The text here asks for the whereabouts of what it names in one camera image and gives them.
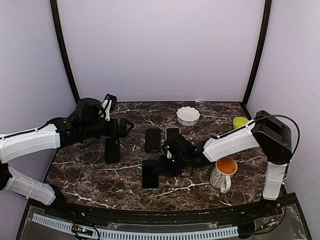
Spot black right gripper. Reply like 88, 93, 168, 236
153, 153, 189, 177

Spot black phone case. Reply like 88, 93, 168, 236
144, 128, 161, 153

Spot white phone dark screen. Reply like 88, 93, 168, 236
165, 127, 181, 140

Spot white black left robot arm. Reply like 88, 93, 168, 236
0, 94, 134, 218

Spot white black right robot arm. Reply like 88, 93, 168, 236
155, 110, 297, 217

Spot white scalloped bowl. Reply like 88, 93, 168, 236
176, 106, 201, 127

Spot white mug orange inside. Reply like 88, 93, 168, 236
209, 156, 238, 194

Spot green bowl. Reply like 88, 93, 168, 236
232, 116, 249, 129

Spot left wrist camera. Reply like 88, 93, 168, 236
98, 93, 118, 121

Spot white slotted cable duct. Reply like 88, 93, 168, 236
31, 213, 239, 240

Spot black front rail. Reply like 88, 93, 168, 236
19, 193, 299, 229

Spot black left frame post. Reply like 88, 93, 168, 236
49, 0, 80, 103

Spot black frame post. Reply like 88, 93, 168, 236
241, 0, 273, 108
49, 0, 80, 103

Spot black right frame post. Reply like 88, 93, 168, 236
241, 0, 273, 108

